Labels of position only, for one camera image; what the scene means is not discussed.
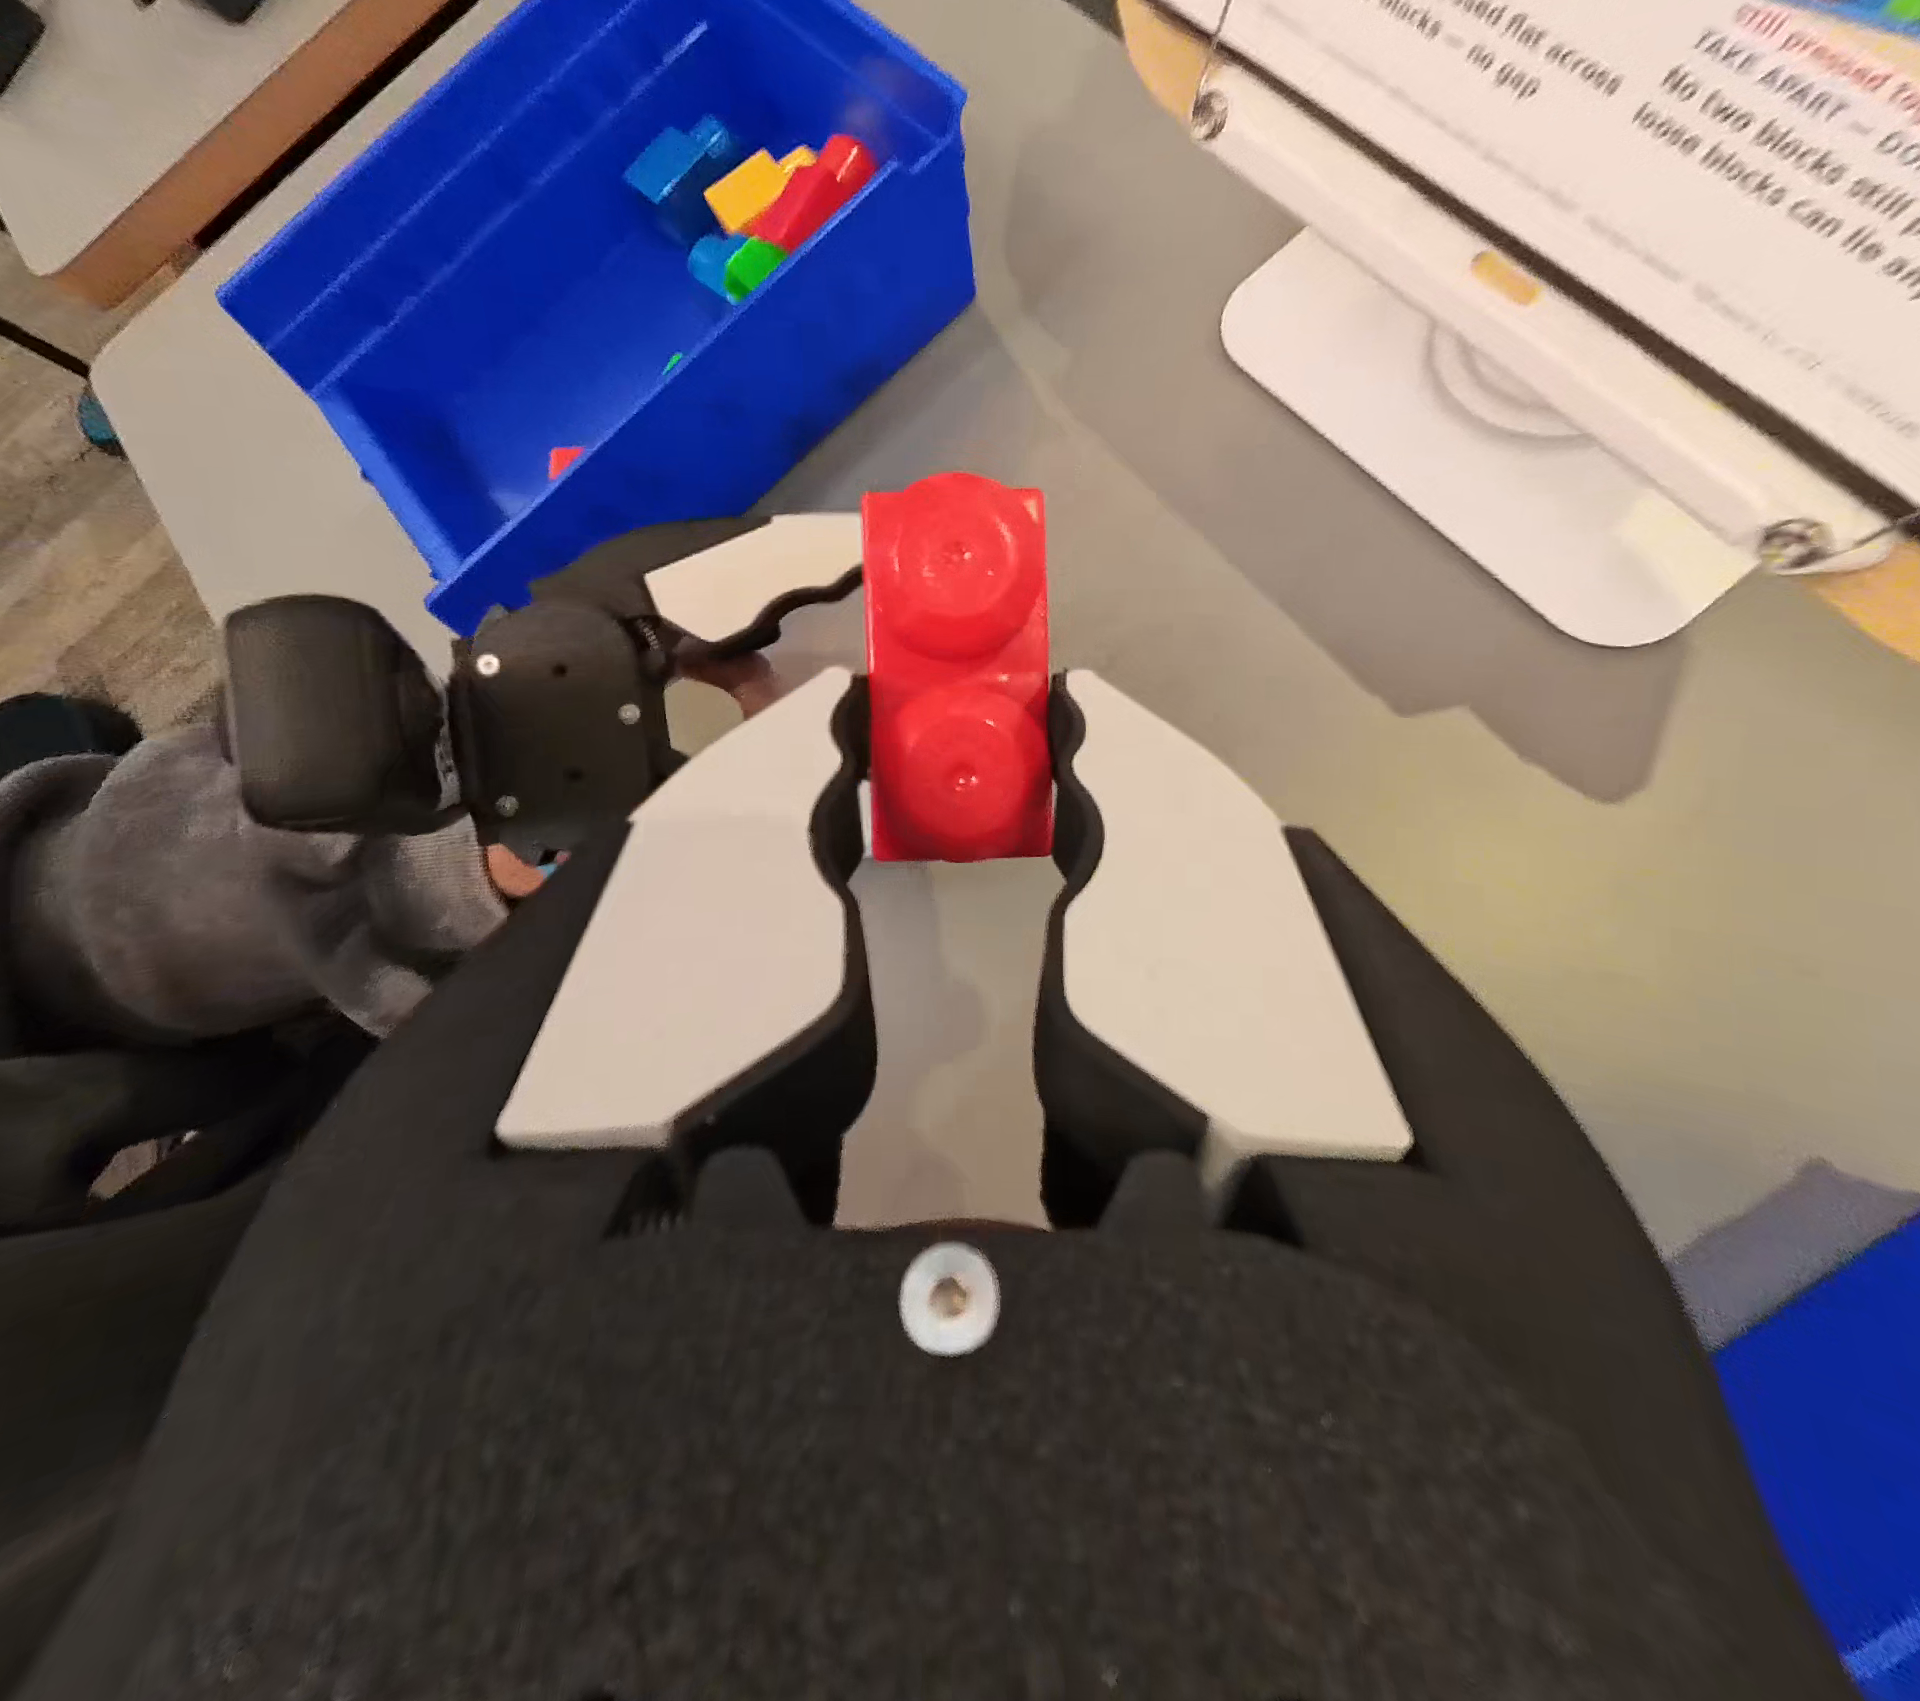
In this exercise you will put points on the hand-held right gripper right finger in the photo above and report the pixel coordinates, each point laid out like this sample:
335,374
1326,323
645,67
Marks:
1229,966

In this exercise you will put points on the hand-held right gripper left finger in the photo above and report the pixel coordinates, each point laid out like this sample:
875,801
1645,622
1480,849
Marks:
689,966

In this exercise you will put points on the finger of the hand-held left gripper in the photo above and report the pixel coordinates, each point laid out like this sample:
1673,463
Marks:
764,568
698,727

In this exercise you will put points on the red two-stud toy block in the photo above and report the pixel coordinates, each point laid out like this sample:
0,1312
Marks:
957,681

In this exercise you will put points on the pile of mixed toy blocks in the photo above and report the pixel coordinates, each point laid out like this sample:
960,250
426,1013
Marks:
780,200

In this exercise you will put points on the blue plastic bin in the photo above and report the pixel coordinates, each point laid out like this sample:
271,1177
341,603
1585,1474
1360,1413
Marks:
496,277
1831,1461

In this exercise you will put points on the grey desk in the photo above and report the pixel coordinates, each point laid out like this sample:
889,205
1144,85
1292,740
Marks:
1502,906

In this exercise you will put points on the person's left hand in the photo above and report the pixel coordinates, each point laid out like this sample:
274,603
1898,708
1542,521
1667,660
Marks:
734,681

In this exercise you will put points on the black office chair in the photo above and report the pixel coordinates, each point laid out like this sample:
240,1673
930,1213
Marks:
59,729

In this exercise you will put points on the person's dark trousers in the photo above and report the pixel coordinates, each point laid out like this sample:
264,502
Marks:
90,1358

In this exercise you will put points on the wood-edged grey table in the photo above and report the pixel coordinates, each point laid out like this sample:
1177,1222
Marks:
149,81

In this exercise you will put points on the printed instruction sheet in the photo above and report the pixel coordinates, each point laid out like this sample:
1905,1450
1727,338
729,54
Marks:
1577,81

